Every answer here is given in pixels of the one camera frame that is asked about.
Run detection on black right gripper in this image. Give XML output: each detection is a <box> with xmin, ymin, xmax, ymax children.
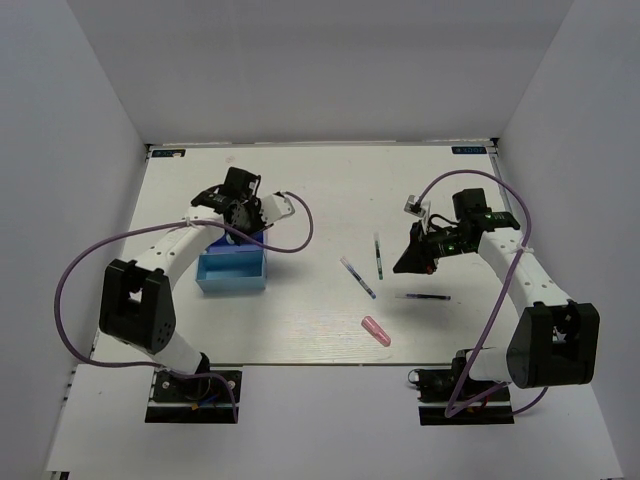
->
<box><xmin>393</xmin><ymin>219</ymin><xmax>474</xmax><ymax>274</ymax></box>

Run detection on blue ink pen refill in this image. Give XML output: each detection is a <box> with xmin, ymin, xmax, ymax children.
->
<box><xmin>340</xmin><ymin>257</ymin><xmax>377</xmax><ymax>299</ymax></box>

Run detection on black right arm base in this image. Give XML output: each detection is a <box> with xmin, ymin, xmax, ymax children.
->
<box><xmin>407</xmin><ymin>367</ymin><xmax>516</xmax><ymax>427</ymax></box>

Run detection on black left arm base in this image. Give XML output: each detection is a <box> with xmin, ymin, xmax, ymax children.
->
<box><xmin>145</xmin><ymin>370</ymin><xmax>235</xmax><ymax>425</ymax></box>

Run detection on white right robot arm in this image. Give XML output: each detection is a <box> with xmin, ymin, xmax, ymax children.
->
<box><xmin>393</xmin><ymin>188</ymin><xmax>600</xmax><ymax>399</ymax></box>

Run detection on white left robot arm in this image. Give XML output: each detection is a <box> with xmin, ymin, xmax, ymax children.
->
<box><xmin>99</xmin><ymin>167</ymin><xmax>265</xmax><ymax>399</ymax></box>

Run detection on pink blue tiered organizer box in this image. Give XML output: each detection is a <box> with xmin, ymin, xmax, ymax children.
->
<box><xmin>195</xmin><ymin>236</ymin><xmax>267</xmax><ymax>294</ymax></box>

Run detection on purple ink pen refill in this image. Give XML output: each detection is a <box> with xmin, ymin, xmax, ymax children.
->
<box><xmin>395</xmin><ymin>293</ymin><xmax>451</xmax><ymax>301</ymax></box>

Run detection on green ink pen refill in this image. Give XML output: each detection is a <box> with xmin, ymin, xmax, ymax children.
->
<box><xmin>374</xmin><ymin>232</ymin><xmax>384</xmax><ymax>281</ymax></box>

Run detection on left corner table sticker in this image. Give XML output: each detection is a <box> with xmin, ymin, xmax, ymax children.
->
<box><xmin>151</xmin><ymin>149</ymin><xmax>186</xmax><ymax>158</ymax></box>

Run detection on corner table sticker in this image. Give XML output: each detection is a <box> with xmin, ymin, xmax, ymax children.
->
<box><xmin>451</xmin><ymin>146</ymin><xmax>487</xmax><ymax>155</ymax></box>
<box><xmin>151</xmin><ymin>149</ymin><xmax>186</xmax><ymax>158</ymax></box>

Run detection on right corner table sticker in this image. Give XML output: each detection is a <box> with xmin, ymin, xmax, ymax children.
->
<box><xmin>451</xmin><ymin>146</ymin><xmax>487</xmax><ymax>155</ymax></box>

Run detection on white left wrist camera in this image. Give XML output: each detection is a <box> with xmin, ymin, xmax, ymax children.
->
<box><xmin>260</xmin><ymin>192</ymin><xmax>295</xmax><ymax>225</ymax></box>

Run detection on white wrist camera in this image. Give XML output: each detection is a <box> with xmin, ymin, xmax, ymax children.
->
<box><xmin>403</xmin><ymin>195</ymin><xmax>431</xmax><ymax>233</ymax></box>
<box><xmin>260</xmin><ymin>192</ymin><xmax>295</xmax><ymax>225</ymax></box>

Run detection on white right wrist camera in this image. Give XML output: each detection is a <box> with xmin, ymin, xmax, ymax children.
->
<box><xmin>403</xmin><ymin>195</ymin><xmax>431</xmax><ymax>233</ymax></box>

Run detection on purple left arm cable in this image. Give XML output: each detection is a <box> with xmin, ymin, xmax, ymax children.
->
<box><xmin>53</xmin><ymin>190</ymin><xmax>315</xmax><ymax>424</ymax></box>

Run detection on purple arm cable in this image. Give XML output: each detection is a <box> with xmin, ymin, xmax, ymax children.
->
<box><xmin>53</xmin><ymin>190</ymin><xmax>315</xmax><ymax>424</ymax></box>
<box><xmin>409</xmin><ymin>169</ymin><xmax>549</xmax><ymax>419</ymax></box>

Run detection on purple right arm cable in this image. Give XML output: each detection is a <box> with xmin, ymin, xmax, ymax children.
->
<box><xmin>409</xmin><ymin>169</ymin><xmax>549</xmax><ymax>419</ymax></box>

